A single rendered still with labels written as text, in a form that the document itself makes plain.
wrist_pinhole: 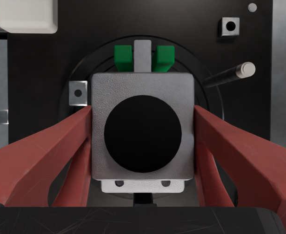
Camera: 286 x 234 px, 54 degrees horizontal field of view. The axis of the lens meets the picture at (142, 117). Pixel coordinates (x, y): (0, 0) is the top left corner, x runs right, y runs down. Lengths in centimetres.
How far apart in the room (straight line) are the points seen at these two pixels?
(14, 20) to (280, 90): 25
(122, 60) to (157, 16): 9
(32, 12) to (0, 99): 12
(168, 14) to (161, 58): 9
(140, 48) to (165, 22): 11
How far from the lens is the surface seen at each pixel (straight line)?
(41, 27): 26
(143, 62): 16
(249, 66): 16
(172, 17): 27
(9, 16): 27
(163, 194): 25
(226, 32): 27
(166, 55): 19
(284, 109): 30
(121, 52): 19
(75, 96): 23
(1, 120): 29
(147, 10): 27
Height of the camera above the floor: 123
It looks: 87 degrees down
